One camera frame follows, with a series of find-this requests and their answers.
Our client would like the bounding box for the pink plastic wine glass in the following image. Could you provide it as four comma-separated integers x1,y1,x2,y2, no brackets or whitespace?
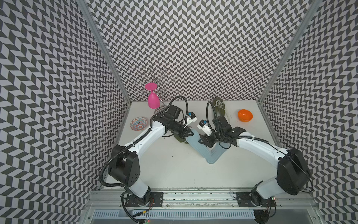
145,83,160,109

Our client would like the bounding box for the patterned small plate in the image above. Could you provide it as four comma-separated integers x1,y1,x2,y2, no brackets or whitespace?
130,117,147,131

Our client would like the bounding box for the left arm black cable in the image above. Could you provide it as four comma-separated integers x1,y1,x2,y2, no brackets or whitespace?
120,191,149,224

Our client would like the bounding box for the aluminium mounting rail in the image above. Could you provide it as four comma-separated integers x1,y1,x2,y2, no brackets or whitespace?
84,189,318,210

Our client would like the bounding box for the olive green shoe with laces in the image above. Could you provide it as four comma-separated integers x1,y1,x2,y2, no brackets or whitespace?
173,133,188,144

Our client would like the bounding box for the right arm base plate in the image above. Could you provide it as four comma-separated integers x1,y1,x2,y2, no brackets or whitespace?
234,192,277,208

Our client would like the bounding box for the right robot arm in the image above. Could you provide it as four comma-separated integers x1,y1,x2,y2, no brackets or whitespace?
195,116,311,207

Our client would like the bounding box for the orange bowl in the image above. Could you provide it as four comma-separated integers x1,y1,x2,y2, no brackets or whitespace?
237,109,253,122

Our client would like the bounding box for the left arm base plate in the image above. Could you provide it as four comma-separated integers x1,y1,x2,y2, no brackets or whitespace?
125,192,164,207

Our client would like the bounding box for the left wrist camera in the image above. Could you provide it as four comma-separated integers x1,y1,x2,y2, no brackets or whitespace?
184,112,197,126

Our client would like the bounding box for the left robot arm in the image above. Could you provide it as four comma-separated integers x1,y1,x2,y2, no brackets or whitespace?
99,105,197,205

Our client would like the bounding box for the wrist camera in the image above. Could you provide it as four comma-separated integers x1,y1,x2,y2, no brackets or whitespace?
184,112,197,126
197,119,212,136

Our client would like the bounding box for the wire glass rack stand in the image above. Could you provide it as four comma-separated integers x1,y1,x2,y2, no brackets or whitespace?
137,68,175,114

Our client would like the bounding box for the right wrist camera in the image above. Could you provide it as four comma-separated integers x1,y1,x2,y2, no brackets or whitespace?
197,119,212,136

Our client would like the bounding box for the grey-blue insole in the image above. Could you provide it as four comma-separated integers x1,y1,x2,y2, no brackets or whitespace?
186,129,215,164
206,143,229,164

